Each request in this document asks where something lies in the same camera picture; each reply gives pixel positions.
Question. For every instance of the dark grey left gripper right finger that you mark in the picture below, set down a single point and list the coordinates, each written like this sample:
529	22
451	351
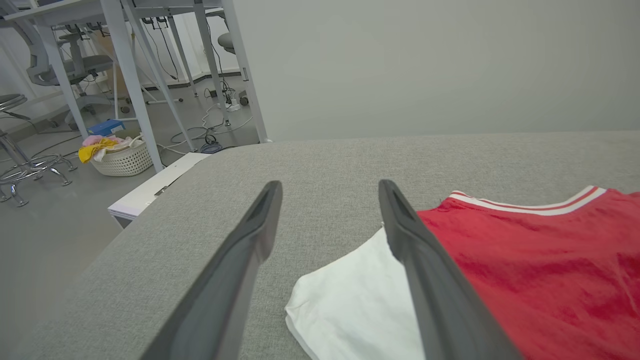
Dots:
440	300

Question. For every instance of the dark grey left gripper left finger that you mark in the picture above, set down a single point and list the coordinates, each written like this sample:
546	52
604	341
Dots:
225	300

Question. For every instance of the red and white polo shirt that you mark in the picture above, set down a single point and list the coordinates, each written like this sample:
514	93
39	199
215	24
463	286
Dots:
525	260

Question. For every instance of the white flat board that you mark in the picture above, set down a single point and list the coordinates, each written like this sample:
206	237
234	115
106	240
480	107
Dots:
165	182

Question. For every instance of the white perforated laundry basket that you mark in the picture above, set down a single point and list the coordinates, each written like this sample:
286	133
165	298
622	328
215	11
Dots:
125	162

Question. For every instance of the cream cloth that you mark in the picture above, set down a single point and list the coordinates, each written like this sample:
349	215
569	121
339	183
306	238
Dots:
126	145

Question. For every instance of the white power strip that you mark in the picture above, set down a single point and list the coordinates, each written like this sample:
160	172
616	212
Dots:
233	106

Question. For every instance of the yellow cloth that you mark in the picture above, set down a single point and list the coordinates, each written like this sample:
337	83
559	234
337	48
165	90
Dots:
95	149

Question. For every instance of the pink cloth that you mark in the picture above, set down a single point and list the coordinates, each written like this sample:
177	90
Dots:
92	139

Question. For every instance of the blue flat box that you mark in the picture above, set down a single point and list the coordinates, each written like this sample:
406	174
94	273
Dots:
106	127

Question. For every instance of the white tubular wheeled stand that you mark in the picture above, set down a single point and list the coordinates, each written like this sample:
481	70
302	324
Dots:
116	85

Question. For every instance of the grey round stool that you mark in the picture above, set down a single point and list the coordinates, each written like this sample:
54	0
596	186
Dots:
226	42

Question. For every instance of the grey office chair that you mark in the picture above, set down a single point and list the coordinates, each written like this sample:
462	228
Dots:
90	65

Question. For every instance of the chrome stool base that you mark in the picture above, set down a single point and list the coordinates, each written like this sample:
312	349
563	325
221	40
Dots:
10	101

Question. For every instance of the white metal desk frame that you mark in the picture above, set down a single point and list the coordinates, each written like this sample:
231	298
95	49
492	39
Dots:
132	75

